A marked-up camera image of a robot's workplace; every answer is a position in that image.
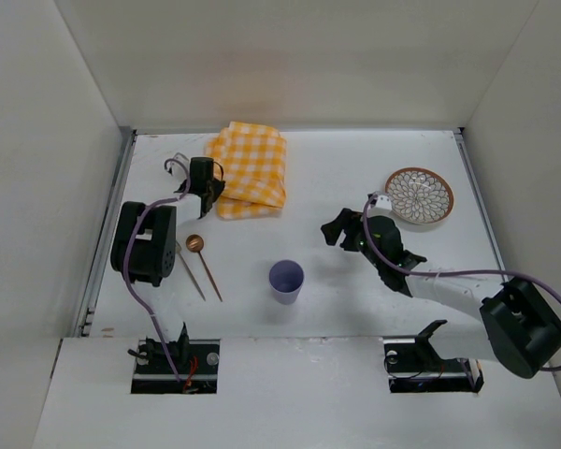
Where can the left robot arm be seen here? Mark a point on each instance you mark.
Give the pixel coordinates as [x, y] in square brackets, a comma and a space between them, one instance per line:
[144, 243]

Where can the yellow white checkered cloth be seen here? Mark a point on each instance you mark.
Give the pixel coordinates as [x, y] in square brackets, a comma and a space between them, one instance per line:
[253, 164]

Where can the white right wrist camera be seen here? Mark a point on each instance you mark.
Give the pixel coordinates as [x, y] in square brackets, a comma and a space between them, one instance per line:
[379, 204]

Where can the lilac plastic cup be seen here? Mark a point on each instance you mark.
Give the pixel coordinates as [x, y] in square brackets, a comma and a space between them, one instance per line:
[286, 279]

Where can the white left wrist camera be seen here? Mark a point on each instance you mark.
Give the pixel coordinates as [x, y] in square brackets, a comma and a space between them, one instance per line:
[177, 165]

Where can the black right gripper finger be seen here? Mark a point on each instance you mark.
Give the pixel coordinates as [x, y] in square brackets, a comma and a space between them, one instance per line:
[354, 240]
[332, 230]

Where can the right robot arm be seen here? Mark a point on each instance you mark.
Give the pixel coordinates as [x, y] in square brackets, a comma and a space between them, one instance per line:
[522, 329]

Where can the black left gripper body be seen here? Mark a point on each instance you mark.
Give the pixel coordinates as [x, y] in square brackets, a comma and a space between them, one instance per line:
[207, 190]

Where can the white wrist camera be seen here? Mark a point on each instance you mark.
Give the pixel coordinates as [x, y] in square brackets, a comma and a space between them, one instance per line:
[379, 204]
[177, 165]

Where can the floral patterned ceramic plate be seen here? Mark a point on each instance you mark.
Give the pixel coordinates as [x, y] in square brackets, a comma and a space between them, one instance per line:
[419, 195]

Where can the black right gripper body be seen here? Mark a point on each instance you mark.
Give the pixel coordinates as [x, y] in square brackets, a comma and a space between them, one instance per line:
[352, 232]

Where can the copper spoon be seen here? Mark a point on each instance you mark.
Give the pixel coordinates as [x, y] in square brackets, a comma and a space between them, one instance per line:
[196, 244]

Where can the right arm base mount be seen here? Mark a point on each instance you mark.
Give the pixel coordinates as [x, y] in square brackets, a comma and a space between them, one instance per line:
[414, 367]

